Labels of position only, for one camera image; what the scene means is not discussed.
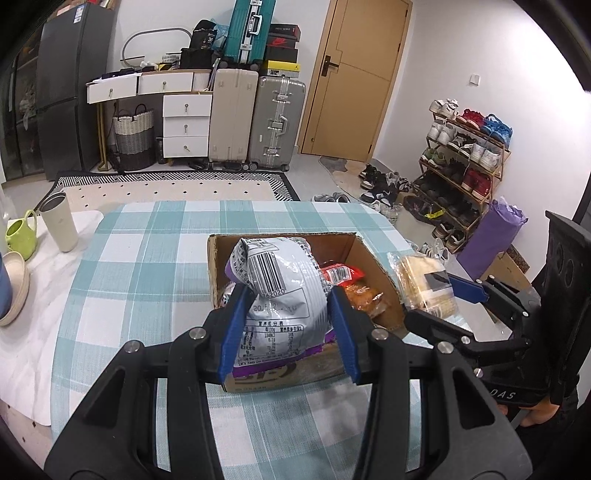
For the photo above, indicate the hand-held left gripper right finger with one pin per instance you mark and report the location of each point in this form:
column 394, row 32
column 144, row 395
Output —
column 344, row 337

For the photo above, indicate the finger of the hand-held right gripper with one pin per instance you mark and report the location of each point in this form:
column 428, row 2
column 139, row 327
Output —
column 443, row 330
column 466, row 288

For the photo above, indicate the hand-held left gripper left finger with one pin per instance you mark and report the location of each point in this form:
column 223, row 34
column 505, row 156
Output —
column 235, row 323

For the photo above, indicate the clear orange snack packet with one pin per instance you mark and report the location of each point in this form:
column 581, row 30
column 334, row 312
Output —
column 364, row 297

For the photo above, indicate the white purple snack bag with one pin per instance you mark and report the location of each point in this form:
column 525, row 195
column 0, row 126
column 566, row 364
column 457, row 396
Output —
column 277, row 295

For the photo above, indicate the clear bread packet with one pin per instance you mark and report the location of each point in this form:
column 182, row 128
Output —
column 415, row 281

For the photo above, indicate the small red snack packet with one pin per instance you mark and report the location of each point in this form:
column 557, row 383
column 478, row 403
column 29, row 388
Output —
column 339, row 273

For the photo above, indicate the brown cardboard box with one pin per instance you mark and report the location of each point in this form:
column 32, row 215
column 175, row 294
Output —
column 367, row 253

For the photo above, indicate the person's right hand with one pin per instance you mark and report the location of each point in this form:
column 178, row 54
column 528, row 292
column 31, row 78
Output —
column 540, row 413

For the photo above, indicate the flat brown cardboard sheet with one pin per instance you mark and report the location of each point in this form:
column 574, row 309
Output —
column 505, row 272

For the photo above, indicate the purple fabric bag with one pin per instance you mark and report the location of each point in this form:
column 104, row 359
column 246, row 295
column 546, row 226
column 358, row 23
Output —
column 491, row 235

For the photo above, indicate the checked tablecloth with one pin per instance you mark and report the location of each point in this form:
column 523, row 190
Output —
column 147, row 258

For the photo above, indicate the scattered loose shoes group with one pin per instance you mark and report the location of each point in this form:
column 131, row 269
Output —
column 378, row 184

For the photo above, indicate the rows of stored shoes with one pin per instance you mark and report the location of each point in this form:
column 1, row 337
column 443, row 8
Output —
column 461, row 152

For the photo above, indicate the wooden shoe rack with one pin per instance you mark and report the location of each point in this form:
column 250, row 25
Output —
column 501, row 152

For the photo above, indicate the beige round mat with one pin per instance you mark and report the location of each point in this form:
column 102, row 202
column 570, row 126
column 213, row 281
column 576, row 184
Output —
column 351, row 177

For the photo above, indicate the grey irregular door mat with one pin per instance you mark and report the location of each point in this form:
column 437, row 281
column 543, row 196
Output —
column 332, row 165

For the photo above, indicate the white drawer dresser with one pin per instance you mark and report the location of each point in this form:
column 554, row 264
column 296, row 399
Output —
column 184, row 129

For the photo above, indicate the beige tumbler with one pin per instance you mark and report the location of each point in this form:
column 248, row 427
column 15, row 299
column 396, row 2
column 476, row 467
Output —
column 57, row 221

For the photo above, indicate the silver suitcase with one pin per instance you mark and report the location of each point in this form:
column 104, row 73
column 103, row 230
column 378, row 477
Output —
column 277, row 120

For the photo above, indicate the beige suitcase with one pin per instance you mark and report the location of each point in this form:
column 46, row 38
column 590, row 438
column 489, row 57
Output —
column 233, row 115

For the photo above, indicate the wicker basket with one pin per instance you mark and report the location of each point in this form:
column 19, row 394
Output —
column 134, row 138

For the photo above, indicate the beige bowl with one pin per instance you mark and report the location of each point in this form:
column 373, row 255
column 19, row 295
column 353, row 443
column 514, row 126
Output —
column 18, row 286

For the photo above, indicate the green mug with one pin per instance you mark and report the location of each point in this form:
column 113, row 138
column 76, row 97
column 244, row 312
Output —
column 21, row 235

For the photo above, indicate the tan wooden door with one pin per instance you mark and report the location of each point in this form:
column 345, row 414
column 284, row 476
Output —
column 355, row 83

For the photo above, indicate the blue bowl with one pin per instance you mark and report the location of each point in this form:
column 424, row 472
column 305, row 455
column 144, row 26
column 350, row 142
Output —
column 2, row 286

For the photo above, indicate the yellow black shoe box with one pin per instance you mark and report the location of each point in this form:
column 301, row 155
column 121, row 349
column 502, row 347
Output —
column 279, row 69

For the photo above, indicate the black bag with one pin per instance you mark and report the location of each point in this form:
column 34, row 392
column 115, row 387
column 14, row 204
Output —
column 196, row 59

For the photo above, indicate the plain black shoe box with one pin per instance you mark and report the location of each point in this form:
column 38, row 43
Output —
column 280, row 55

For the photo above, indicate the dark grey fridge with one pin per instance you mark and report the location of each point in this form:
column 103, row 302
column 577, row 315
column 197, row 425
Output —
column 74, row 92

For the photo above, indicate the black red shoe box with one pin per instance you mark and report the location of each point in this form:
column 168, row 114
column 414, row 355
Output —
column 282, row 41

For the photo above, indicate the black printed package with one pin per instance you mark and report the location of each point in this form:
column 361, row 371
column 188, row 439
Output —
column 204, row 34

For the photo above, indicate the teal suitcase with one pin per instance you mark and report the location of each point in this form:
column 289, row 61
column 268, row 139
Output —
column 249, row 32

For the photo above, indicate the blue plastic bag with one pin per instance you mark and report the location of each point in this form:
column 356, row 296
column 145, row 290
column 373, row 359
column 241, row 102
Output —
column 220, row 30

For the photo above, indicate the flat black shoe box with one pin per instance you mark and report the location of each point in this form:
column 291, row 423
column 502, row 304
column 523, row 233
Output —
column 285, row 30

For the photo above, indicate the dark glass cabinet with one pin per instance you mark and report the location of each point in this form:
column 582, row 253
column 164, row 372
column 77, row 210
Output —
column 21, row 115

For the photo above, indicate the metal framed mirror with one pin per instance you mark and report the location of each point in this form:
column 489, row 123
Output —
column 131, row 39

